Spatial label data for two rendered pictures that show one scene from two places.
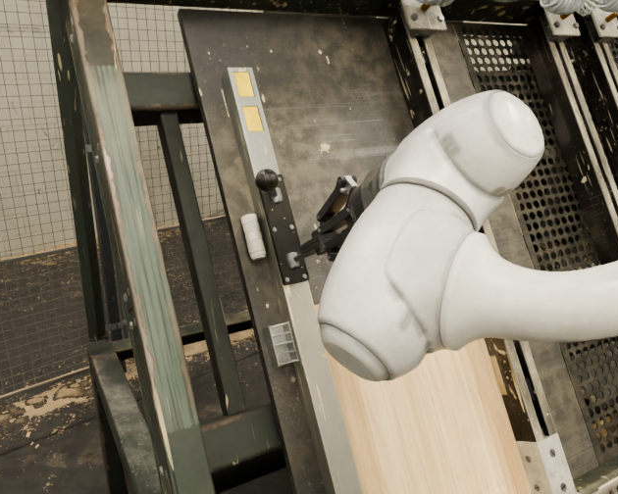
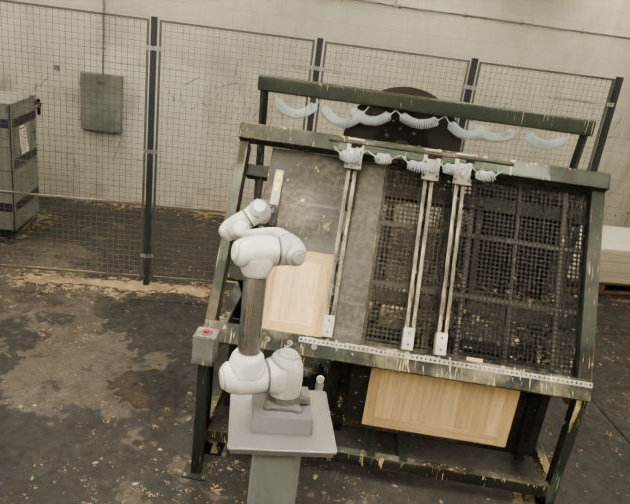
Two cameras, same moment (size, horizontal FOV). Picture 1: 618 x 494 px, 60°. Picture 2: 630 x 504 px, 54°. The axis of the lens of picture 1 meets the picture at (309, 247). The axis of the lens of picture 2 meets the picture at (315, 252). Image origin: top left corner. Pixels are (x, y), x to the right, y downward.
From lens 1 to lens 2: 2.90 m
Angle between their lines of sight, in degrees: 30
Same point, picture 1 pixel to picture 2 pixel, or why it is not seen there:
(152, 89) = (257, 170)
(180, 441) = (220, 262)
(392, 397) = (286, 281)
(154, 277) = not seen: hidden behind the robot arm
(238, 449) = (238, 276)
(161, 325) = not seen: hidden behind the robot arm
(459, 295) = (232, 228)
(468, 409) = (311, 297)
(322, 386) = not seen: hidden behind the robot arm
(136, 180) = (236, 196)
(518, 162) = (255, 212)
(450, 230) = (237, 219)
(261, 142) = (276, 194)
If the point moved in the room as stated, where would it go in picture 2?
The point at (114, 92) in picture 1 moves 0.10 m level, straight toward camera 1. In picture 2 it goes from (239, 171) to (233, 175)
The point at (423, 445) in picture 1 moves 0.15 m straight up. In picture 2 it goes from (289, 299) to (292, 275)
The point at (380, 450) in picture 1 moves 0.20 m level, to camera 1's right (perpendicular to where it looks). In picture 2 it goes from (274, 293) to (302, 304)
